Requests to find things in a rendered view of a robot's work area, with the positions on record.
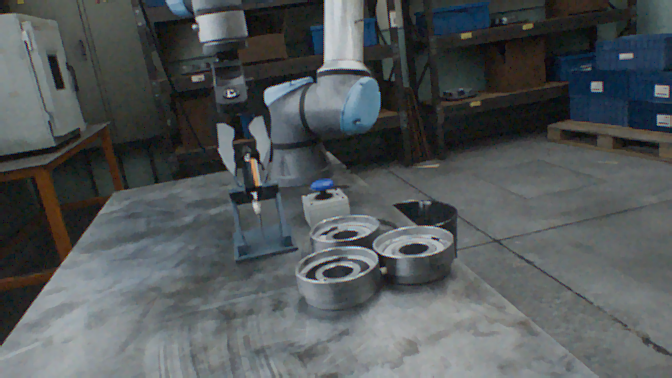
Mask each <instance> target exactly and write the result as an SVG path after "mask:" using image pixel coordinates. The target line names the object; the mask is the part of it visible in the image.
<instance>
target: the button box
mask: <svg viewBox="0 0 672 378"><path fill-rule="evenodd" d="M302 202H303V209H304V215H306V220H307V222H308V224H309V225H310V227H311V228H312V227H313V226H314V225H315V224H317V223H320V222H323V221H325V220H328V219H333V217H337V216H343V215H350V209H349V201H348V198H347V197H346V196H345V195H343V194H342V191H341V190H340V189H339V188H338V189H333V190H327V195H326V196H321V194H320V193H316V194H311V195H306V196H302Z"/></svg>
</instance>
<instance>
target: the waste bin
mask: <svg viewBox="0 0 672 378"><path fill-rule="evenodd" d="M392 206H393V207H394V208H395V209H398V210H399V211H400V212H401V213H402V214H404V215H405V216H406V217H407V219H408V220H411V221H412V222H413V223H414V224H415V225H417V226H432V227H439V228H442V229H445V230H447V232H448V233H451V234H452V235H453V238H454V251H455V257H456V259H457V217H458V212H457V209H456V208H455V207H454V206H452V204H449V203H445V202H441V201H436V200H408V201H402V202H397V203H392Z"/></svg>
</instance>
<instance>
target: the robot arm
mask: <svg viewBox="0 0 672 378"><path fill-rule="evenodd" d="M272 1H274V0H166V2H167V6H168V7H170V9H171V10H172V11H173V12H174V13H175V14H177V15H179V16H182V17H187V16H195V20H196V22H197V23H199V24H197V25H193V30H194V31H197V30H200V32H199V36H200V41H201V43H205V45H204V46H203V52H204V54H210V53H215V54H216V58H217V62H213V75H214V84H211V85H210V88H211V93H210V96H211V97H214V104H208V108H209V112H208V128H209V131H210V134H211V136H212V138H214V141H215V144H216V146H217V148H218V150H219V152H220V155H221V157H222V160H223V162H224V164H225V165H226V168H228V169H229V171H230V172H231V173H232V174H233V175H234V176H237V171H236V163H235V160H234V154H235V151H234V148H233V146H232V141H233V139H234V128H233V126H231V125H230V124H228V123H227V122H225V120H223V118H224V117H225V118H228V121H232V119H233V117H235V116H242V115H245V116H246V117H247V118H250V113H251V112H254V113H255V115H252V117H254V119H252V120H251V121H250V123H249V124H248V128H249V131H250V134H251V135H252V136H254V137H255V138H256V148H257V150H258V151H259V160H260V164H261V167H262V170H263V171H265V170H267V167H268V163H269V159H270V146H271V139H272V145H273V160H272V169H271V181H276V180H277V181H278V187H301V186H308V185H311V184H312V183H313V182H315V181H319V180H328V178H330V177H332V176H333V175H334V168H333V164H332V162H330V160H329V158H328V156H327V154H326V150H325V148H324V146H323V144H322V138H321V135H336V134H346V135H352V134H355V133H364V132H366V131H368V130H369V129H371V128H372V126H373V124H374V123H375V122H376V120H377V117H378V113H379V108H380V93H379V92H378V90H379V87H378V84H377V82H376V81H375V80H374V79H372V78H371V72H369V70H368V69H367V68H366V67H365V66H364V65H363V42H364V0H325V17H324V65H323V67H322V68H321V69H320V70H319V71H317V83H313V81H312V78H304V79H300V80H297V81H293V82H288V83H284V84H281V85H276V86H273V87H269V89H268V90H267V91H265V92H264V98H263V95H259V96H258V95H257V92H256V90H257V89H258V86H257V85H255V80H254V78H247V79H245V78H244V72H243V67H242V62H241V59H238V54H237V50H240V49H246V47H248V44H247V40H245V38H246V37H247V36H248V35H247V29H246V24H245V17H244V12H243V8H242V5H246V4H252V3H267V2H272Z"/></svg>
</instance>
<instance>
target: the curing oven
mask: <svg viewBox="0 0 672 378"><path fill-rule="evenodd" d="M70 69H72V72H70ZM72 73H73V76H74V80H75V83H74V80H73V76H72ZM75 85H76V86H75ZM76 90H77V91H79V87H78V82H77V78H76V75H75V71H74V67H73V66H72V65H70V63H68V61H67V57H66V51H65V48H64V44H63V40H62V37H61V33H60V31H59V27H58V23H57V21H53V20H46V19H41V18H36V17H31V16H27V15H21V14H6V15H0V156H4V155H10V154H17V153H23V151H29V150H35V149H41V148H46V149H47V154H52V153H55V149H54V146H56V145H59V144H60V143H62V142H64V141H66V140H68V138H69V137H71V136H74V137H75V138H76V137H80V136H81V135H80V132H82V131H84V130H86V128H85V124H84V119H83V115H82V111H81V107H80V103H79V100H78V95H77V91H76Z"/></svg>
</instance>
